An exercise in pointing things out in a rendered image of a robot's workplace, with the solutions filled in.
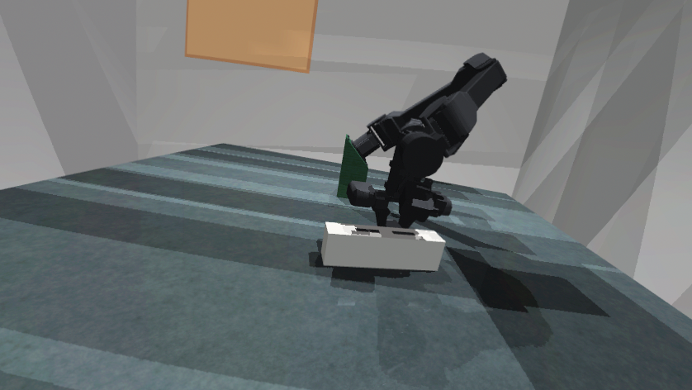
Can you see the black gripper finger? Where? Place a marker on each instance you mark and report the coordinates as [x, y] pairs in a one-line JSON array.
[[406, 223], [381, 215]]

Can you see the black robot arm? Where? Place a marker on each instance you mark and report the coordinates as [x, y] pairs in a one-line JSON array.
[[448, 116]]

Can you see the black two-prong plug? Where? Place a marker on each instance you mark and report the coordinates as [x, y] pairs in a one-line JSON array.
[[392, 223]]

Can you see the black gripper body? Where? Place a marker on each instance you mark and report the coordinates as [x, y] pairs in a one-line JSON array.
[[362, 194]]

